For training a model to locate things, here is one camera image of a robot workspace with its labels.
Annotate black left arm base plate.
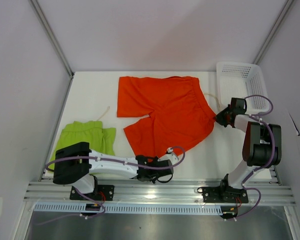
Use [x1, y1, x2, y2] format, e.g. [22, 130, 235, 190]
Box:
[69, 184, 115, 201]

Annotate lime green shorts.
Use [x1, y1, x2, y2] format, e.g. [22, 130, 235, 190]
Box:
[50, 106, 117, 162]

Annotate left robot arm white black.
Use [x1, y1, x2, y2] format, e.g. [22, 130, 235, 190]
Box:
[52, 142, 179, 200]

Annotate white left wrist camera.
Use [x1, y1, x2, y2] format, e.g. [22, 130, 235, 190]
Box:
[158, 147, 179, 165]

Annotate orange shorts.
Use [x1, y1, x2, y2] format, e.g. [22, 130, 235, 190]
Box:
[117, 76, 216, 157]

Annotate corner aluminium post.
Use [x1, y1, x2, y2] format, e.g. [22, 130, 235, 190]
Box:
[28, 0, 74, 78]
[252, 0, 298, 65]

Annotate right corner aluminium post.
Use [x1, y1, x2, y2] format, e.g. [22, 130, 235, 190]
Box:
[252, 0, 298, 65]

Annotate aluminium frame rail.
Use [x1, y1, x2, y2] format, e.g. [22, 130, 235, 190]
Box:
[23, 178, 296, 206]

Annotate white slotted cable duct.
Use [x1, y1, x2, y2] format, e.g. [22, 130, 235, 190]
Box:
[34, 202, 223, 216]

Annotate left corner aluminium post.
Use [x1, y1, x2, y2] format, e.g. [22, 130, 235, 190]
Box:
[28, 0, 74, 78]

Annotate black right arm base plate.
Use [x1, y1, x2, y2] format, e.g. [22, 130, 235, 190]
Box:
[197, 186, 249, 204]

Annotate white plastic perforated basket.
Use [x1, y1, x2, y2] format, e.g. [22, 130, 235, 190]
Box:
[216, 61, 271, 115]

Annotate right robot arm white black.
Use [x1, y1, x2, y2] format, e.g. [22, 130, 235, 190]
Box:
[214, 94, 282, 202]

